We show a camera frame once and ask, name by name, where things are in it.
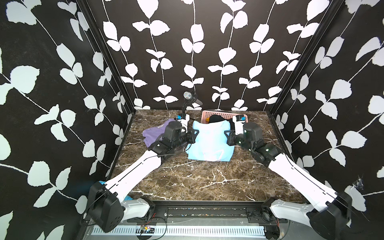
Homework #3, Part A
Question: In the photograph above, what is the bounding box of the light blue t-shirt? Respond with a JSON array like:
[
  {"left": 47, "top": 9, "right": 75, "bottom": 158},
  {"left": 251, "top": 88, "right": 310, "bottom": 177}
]
[{"left": 186, "top": 120, "right": 235, "bottom": 162}]

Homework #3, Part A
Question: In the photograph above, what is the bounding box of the black t-shirt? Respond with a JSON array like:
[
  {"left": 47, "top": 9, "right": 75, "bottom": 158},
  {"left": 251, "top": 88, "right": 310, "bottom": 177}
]
[{"left": 206, "top": 115, "right": 235, "bottom": 124}]

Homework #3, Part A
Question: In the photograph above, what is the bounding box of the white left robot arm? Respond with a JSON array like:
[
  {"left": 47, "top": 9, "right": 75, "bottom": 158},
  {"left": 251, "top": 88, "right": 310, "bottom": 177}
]
[{"left": 85, "top": 120, "right": 199, "bottom": 233}]

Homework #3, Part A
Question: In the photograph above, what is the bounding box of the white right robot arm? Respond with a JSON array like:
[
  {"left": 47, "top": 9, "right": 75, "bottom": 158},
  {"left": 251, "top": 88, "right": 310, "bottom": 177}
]
[{"left": 224, "top": 122, "right": 353, "bottom": 240}]

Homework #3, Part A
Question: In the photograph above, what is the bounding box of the purple folded t-shirt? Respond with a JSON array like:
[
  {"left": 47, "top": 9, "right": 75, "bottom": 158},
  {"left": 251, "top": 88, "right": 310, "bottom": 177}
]
[{"left": 142, "top": 119, "right": 175, "bottom": 148}]

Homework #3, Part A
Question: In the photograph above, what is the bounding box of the pink perforated plastic basket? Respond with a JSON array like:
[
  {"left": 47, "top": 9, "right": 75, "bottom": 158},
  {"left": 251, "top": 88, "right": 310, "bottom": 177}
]
[{"left": 200, "top": 110, "right": 248, "bottom": 124}]

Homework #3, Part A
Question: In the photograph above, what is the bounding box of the small electronics board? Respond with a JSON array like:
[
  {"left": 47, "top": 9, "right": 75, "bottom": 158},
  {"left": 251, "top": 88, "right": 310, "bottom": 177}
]
[{"left": 139, "top": 226, "right": 155, "bottom": 235}]

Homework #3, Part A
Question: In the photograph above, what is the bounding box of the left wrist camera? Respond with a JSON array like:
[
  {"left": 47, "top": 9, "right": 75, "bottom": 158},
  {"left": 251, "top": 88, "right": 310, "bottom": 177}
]
[{"left": 176, "top": 113, "right": 190, "bottom": 132}]

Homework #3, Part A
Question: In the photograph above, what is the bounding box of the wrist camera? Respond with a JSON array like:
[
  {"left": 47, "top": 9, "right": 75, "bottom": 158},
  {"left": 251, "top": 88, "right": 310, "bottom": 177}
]
[
  {"left": 176, "top": 113, "right": 190, "bottom": 132},
  {"left": 233, "top": 115, "right": 247, "bottom": 135}
]

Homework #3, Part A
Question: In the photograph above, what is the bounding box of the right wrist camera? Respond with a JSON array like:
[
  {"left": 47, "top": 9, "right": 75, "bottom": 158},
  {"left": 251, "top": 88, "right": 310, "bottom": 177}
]
[{"left": 233, "top": 115, "right": 247, "bottom": 135}]

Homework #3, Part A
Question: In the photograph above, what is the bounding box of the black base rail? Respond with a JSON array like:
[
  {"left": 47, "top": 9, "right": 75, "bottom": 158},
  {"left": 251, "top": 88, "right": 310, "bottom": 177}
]
[{"left": 89, "top": 200, "right": 328, "bottom": 224}]

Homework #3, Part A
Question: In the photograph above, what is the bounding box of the blue cylindrical handle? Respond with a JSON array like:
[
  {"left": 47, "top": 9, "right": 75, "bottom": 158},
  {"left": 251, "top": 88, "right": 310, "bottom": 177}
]
[{"left": 99, "top": 181, "right": 134, "bottom": 202}]

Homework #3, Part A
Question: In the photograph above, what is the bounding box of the perforated metal cable tray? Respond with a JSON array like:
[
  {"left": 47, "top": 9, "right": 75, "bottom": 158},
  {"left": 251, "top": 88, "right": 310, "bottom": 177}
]
[{"left": 91, "top": 225, "right": 266, "bottom": 239}]

